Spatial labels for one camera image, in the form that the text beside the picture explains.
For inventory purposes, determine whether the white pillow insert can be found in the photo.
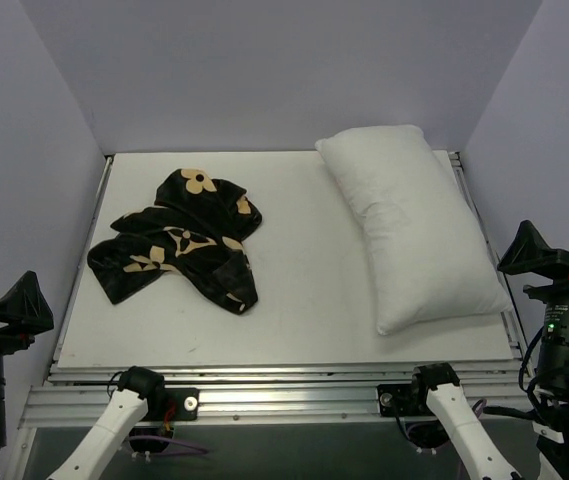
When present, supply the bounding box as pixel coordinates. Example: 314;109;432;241
315;125;512;335

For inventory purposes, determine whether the black pillowcase with beige flowers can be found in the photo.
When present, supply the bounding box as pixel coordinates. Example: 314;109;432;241
87;169;263;315

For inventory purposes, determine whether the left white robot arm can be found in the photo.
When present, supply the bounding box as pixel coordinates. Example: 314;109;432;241
0;271;166;479

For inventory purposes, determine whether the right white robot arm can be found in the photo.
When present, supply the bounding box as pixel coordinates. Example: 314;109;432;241
407;220;569;479

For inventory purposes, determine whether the aluminium rail frame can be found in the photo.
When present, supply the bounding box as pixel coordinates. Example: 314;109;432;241
13;149;565;480

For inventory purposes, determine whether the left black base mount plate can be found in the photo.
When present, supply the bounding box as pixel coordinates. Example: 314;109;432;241
156;387;200;422

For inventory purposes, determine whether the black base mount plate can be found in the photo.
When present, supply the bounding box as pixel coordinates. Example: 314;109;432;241
156;387;200;422
376;383;420;418

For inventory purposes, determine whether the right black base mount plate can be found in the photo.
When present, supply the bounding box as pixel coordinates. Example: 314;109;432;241
376;383;420;418

